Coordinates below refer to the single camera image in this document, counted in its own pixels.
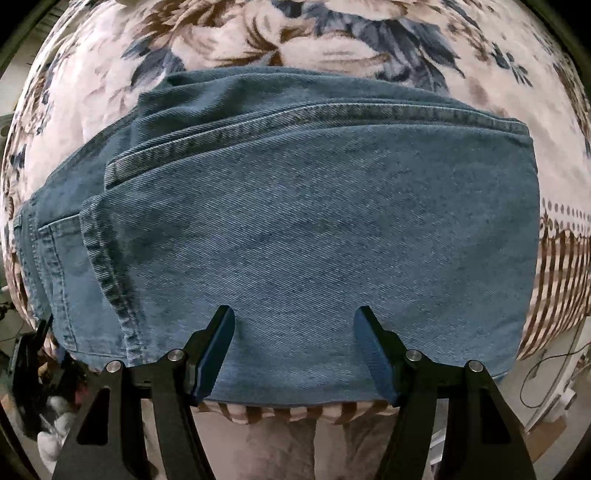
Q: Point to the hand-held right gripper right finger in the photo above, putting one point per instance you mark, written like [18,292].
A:
[376,355]

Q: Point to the blue denim pants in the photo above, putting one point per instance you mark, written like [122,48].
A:
[323,207]

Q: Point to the person's pink clothing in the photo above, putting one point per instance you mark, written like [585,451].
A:
[277,447]

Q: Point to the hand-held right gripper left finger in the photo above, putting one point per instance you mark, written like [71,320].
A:
[214,355]

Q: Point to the floral bedspread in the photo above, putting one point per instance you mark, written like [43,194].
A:
[115,92]

